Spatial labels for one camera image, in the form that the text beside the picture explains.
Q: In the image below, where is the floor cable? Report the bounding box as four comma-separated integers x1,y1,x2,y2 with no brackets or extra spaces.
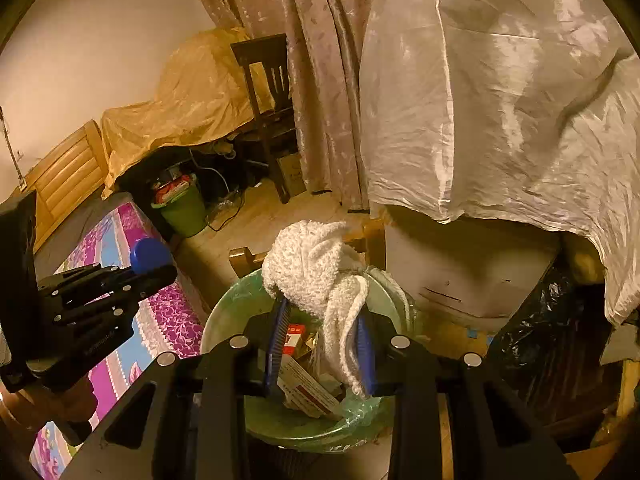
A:
192,160,246,233

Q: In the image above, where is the small brown carton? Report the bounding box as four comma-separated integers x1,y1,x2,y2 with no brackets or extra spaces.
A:
277,152,307,198

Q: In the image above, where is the dark grey mattress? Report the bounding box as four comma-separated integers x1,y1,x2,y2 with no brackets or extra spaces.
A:
32,191,136,271

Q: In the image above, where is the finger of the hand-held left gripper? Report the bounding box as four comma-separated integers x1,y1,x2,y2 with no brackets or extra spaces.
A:
37,264,142,295
50,262,178,323

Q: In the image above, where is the wall cord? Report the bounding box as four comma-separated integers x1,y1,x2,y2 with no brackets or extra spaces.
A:
0,105,28,193

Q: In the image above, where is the yellow cloth cover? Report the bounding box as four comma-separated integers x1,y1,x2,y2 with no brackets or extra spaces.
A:
100,27,281,198

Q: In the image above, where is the long white red-striped box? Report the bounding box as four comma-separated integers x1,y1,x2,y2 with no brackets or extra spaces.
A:
275,355,347,418

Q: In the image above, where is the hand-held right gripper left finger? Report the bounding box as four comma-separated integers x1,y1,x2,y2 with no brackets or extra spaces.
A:
72,295,292,480

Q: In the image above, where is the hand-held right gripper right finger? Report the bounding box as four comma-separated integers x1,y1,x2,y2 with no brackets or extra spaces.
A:
352,310,568,480

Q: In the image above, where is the black plastic bag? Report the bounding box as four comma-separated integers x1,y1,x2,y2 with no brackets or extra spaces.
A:
492,260,627,426

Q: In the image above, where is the wooden headboard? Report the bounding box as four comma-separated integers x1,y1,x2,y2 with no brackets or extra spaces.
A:
22,120,108,253

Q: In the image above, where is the person's left forearm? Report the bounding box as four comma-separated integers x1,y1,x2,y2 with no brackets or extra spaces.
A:
0,385,98,435

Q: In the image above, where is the white plastic sheet cover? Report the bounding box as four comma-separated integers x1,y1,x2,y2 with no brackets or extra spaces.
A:
359,0,640,326

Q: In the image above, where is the cardboard box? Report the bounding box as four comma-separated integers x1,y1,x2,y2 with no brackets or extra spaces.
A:
415,310,497,361

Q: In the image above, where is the dark wooden chair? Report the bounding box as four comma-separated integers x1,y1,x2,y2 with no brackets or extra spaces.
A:
231,33,301,205

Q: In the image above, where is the beige patterned curtain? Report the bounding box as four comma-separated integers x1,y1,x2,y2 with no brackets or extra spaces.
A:
190,0,396,211

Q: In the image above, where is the blue round plastic cap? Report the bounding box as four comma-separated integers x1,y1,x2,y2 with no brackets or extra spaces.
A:
130,237,173,276

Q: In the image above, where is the trash bin with green bag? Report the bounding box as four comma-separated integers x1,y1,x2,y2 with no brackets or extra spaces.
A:
200,265,416,453

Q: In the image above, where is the purple floral bedsheet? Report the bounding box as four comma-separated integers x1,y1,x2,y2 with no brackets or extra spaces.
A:
27,202,206,468

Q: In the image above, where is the green bucket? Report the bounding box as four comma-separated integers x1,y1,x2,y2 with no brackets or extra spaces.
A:
151,172,208,238

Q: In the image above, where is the red and white small box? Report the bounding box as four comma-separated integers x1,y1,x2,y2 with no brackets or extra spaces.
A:
282,324,308,357

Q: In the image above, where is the white towel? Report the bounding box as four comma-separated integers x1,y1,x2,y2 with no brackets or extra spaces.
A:
262,220,373,396

